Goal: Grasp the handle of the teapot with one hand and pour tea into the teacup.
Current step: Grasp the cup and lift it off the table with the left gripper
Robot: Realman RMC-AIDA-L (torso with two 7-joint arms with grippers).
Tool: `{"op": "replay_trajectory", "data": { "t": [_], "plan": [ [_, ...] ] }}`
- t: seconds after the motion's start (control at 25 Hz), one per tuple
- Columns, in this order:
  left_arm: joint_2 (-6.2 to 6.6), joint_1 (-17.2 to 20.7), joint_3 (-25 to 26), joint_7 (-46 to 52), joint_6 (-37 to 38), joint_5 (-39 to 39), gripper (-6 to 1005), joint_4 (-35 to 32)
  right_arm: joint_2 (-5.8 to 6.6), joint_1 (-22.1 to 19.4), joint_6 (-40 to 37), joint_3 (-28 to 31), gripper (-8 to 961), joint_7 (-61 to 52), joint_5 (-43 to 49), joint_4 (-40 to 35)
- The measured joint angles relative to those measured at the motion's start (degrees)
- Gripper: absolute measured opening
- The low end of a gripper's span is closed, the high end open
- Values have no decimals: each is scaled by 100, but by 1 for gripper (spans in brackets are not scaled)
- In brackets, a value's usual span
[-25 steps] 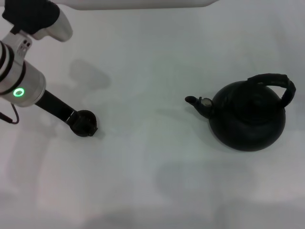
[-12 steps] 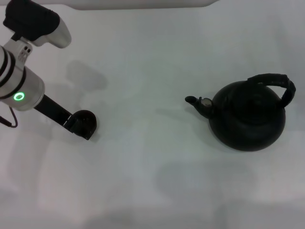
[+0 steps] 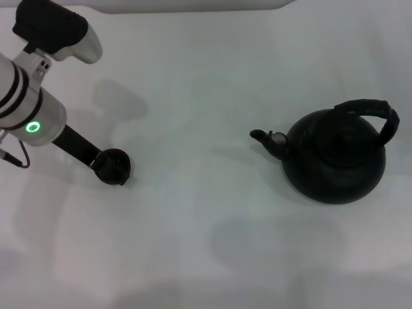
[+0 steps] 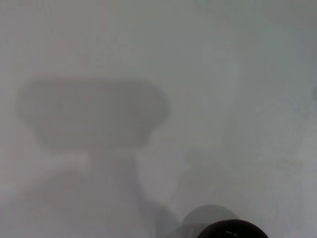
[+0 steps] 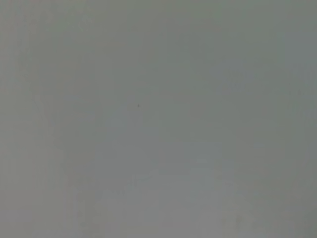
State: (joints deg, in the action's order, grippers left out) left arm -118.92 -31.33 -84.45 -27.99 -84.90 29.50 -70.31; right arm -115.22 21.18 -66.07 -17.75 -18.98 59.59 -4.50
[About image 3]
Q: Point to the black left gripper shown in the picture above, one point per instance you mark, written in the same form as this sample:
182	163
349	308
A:
75	143

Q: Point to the small black teacup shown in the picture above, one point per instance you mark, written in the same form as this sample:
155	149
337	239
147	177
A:
111	178

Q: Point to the white tablecloth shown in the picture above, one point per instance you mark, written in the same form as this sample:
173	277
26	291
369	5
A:
193	231

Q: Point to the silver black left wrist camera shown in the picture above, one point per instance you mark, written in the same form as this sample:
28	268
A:
61	29

